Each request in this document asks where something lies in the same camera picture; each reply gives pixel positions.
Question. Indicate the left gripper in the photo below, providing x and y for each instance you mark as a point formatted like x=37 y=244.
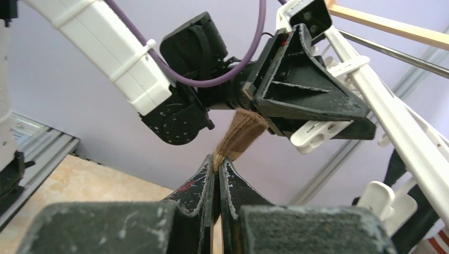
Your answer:
x=287 y=82

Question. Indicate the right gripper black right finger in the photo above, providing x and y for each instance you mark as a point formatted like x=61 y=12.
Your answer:
x=253 y=224

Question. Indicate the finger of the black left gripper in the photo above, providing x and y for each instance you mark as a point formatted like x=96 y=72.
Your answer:
x=358 y=130

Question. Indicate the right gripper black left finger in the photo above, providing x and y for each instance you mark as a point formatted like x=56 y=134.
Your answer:
x=182 y=222

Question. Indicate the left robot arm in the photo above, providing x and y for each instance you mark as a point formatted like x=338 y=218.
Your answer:
x=105 y=35

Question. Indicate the black hanging sock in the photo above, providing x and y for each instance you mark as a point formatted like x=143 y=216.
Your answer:
x=406 y=213

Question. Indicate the wooden clothes rack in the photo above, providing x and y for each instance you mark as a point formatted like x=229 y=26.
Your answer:
x=404 y=30

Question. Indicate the grey sock orange stripes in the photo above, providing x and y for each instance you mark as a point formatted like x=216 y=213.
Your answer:
x=438 y=244

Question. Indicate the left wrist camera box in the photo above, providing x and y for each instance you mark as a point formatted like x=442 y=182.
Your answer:
x=314 y=14

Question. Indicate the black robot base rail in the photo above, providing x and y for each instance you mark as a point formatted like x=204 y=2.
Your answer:
x=40 y=150

